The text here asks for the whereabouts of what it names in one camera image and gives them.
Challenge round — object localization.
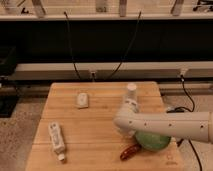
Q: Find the white paper cup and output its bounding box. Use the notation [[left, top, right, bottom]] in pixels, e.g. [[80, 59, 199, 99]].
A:
[[124, 83, 137, 104]]

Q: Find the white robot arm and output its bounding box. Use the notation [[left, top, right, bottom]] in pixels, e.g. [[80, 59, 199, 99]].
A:
[[114, 103, 213, 144]]

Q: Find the black cable middle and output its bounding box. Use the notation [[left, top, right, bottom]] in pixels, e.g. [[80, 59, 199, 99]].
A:
[[106, 11, 143, 80]]

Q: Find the wall power outlet middle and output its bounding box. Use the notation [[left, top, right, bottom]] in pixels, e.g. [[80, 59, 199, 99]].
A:
[[89, 70, 96, 81]]

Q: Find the green bowl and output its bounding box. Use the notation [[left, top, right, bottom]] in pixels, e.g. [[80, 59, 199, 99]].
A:
[[135, 131, 171, 152]]

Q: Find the black cable left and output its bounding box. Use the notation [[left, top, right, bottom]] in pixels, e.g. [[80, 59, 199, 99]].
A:
[[63, 11, 82, 81]]

